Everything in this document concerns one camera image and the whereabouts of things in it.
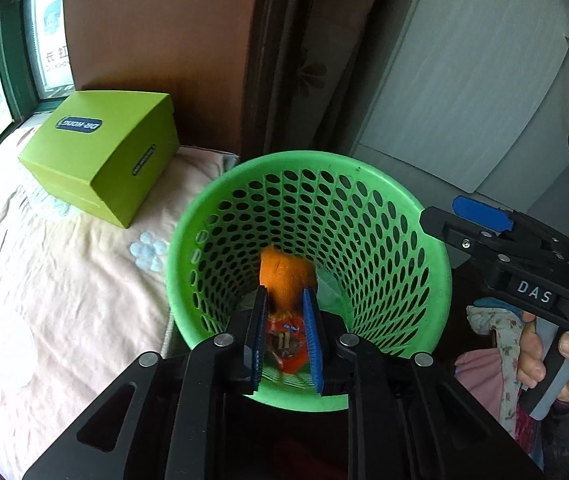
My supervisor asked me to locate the green window frame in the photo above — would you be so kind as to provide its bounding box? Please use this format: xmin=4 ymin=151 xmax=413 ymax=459
xmin=0 ymin=0 xmax=81 ymax=197

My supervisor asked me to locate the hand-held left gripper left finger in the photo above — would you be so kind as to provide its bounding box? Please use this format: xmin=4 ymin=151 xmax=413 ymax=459
xmin=22 ymin=285 xmax=270 ymax=480

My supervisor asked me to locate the orange snack wrapper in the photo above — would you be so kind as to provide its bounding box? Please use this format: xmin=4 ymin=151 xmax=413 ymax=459
xmin=263 ymin=309 xmax=311 ymax=377

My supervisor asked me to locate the white board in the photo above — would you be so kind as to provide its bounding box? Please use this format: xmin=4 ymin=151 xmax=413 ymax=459
xmin=349 ymin=0 xmax=569 ymax=194

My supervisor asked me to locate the white printed carton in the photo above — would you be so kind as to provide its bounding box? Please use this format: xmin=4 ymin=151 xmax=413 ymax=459
xmin=28 ymin=0 xmax=76 ymax=97

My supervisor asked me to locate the green perforated plastic basket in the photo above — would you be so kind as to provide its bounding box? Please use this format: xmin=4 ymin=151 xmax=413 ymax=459
xmin=166 ymin=150 xmax=453 ymax=414

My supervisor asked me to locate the pink printed blanket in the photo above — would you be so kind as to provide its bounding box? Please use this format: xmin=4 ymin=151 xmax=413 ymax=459
xmin=0 ymin=122 xmax=241 ymax=467

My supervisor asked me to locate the green cardboard box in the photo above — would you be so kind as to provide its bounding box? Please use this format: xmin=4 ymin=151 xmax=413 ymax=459
xmin=18 ymin=90 xmax=182 ymax=230

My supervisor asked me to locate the grey flower-print curtain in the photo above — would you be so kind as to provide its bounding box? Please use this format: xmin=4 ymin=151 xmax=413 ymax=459
xmin=241 ymin=0 xmax=431 ymax=162

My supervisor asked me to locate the orange peel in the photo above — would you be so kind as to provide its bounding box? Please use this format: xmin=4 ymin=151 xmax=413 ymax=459
xmin=259 ymin=246 xmax=319 ymax=314

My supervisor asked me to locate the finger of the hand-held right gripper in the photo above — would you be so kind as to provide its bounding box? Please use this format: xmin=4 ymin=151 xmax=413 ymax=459
xmin=452 ymin=195 xmax=569 ymax=252
xmin=419 ymin=205 xmax=511 ymax=273

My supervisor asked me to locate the pink cloth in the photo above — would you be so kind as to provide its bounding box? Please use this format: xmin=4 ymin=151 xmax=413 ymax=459
xmin=453 ymin=350 xmax=504 ymax=442

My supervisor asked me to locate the floral cloth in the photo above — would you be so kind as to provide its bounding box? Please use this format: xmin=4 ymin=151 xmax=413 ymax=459
xmin=466 ymin=297 xmax=529 ymax=442

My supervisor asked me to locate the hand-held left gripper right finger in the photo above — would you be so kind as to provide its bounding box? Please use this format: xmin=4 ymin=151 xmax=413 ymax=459
xmin=301 ymin=287 xmax=548 ymax=480

